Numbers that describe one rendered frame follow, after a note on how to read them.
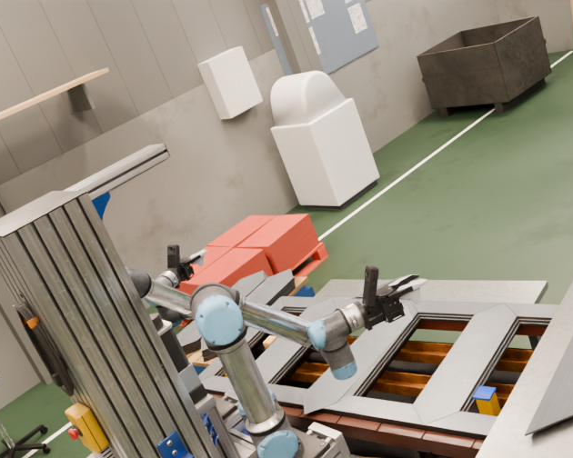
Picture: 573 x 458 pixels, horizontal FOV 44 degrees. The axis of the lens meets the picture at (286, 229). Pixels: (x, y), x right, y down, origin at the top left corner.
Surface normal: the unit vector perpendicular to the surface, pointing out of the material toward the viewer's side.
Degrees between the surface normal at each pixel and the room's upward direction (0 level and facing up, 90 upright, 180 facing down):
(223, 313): 82
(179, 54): 90
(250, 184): 90
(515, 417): 0
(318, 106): 90
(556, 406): 0
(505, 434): 0
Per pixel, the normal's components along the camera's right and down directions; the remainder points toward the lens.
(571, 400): -0.35, -0.87
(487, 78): -0.72, 0.48
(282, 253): 0.72, -0.02
